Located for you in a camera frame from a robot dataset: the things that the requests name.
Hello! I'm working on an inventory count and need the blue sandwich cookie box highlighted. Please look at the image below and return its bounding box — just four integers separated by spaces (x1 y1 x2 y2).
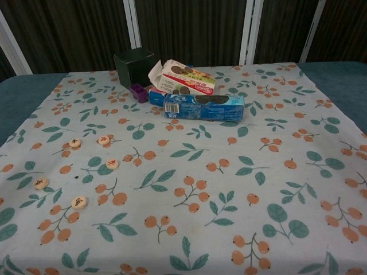
163 93 246 123

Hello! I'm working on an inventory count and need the small blue pink box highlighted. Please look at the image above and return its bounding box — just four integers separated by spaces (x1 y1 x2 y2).
148 87 167 105

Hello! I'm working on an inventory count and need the open white red cookie box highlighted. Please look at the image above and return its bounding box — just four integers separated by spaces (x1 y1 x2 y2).
147 58 217 97

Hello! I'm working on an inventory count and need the small purple plastic container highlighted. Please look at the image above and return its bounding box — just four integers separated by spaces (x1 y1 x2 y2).
128 82 147 104

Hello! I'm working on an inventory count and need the floral fruit print tablecloth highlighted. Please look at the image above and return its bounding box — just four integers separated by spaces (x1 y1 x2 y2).
0 61 367 275

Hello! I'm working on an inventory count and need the black cube box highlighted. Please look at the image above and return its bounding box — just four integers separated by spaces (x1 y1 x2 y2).
113 48 155 88

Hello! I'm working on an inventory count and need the dark white-framed screen panel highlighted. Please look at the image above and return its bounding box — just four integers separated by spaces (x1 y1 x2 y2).
300 0 367 63
130 0 253 68
0 0 135 76
249 0 327 66
0 28 18 84

